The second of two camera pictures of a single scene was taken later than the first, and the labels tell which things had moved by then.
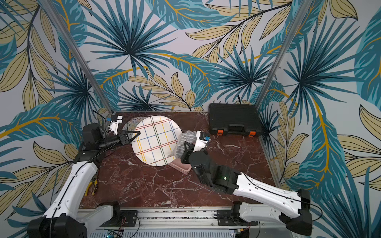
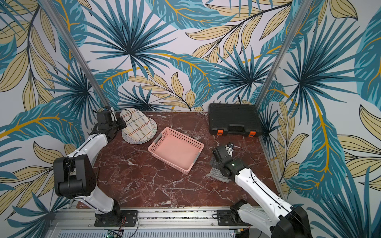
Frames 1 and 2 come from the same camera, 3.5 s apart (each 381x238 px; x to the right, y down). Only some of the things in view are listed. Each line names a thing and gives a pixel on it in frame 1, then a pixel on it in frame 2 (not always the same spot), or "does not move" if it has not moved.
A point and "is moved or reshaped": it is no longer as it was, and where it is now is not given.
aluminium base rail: (196, 222) does not move
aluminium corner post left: (77, 54) does not move
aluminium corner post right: (301, 12) does not move
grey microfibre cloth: (189, 137) is moved or reshaped
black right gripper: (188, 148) → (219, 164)
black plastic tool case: (234, 119) does not move
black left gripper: (123, 137) → (122, 125)
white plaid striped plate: (158, 140) → (139, 127)
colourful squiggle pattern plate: (131, 125) → (154, 131)
